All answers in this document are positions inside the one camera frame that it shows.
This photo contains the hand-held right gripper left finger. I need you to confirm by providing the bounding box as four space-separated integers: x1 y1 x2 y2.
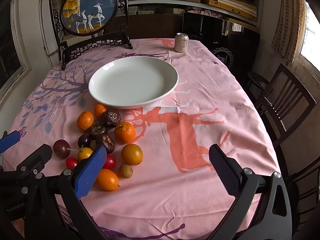
25 145 108 240

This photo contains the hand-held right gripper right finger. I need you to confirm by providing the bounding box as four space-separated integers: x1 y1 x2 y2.
207 144 293 240

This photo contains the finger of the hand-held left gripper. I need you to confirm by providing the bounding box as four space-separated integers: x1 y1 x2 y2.
15 144 53 178
0 131 22 153

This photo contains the small yellow tomato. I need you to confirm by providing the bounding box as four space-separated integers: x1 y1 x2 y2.
77 147 94 162

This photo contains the oval orange kumquat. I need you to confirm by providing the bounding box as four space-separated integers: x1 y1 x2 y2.
94 169 120 192

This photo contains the red cherry tomato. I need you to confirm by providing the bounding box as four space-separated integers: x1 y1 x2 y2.
102 154 116 170
66 157 79 170

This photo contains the red purple plum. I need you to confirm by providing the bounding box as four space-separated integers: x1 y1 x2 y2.
53 139 71 159

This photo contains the small dark plum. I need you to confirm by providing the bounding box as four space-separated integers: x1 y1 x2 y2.
78 134 91 148

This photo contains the dark wrinkled passion fruit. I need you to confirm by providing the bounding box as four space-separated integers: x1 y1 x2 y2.
96 133 116 155
87 122 108 140
101 109 122 127

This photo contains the large yellow orange fruit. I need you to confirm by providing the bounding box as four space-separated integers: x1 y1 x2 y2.
121 143 144 166

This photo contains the small tangerine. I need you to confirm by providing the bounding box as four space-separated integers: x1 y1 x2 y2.
94 104 108 120
76 111 95 131

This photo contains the large tangerine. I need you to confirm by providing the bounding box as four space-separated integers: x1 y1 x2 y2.
114 121 136 144

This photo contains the white round plate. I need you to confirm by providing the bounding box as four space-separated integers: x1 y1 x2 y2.
88 56 179 109

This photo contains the pink printed tablecloth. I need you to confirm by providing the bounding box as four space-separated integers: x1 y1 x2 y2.
5 38 283 240

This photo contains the white framed window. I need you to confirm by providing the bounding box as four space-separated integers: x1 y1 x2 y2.
0 0 33 99

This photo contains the dark round stool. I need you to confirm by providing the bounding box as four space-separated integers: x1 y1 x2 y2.
247 71 270 90

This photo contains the dark wooden slatted chair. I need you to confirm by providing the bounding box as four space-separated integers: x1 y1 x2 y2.
254 63 317 150

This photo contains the beige drink can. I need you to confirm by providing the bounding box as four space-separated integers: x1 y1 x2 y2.
174 33 189 53

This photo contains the black panel with round pattern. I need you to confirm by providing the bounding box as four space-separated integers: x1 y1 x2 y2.
182 12 260 75

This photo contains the round deer painting table screen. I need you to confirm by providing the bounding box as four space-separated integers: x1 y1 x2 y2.
49 0 133 71

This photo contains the pink cloth bundle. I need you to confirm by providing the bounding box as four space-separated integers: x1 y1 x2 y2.
187 8 223 18

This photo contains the bamboo blind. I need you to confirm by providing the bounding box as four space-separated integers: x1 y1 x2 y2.
271 0 307 64

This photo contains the bright window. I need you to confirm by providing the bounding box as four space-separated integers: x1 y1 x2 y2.
300 2 320 73

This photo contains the stack of wooden boards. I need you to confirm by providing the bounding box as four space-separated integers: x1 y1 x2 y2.
207 0 258 22

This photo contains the white wall shelf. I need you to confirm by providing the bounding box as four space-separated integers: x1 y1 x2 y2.
127 0 264 28

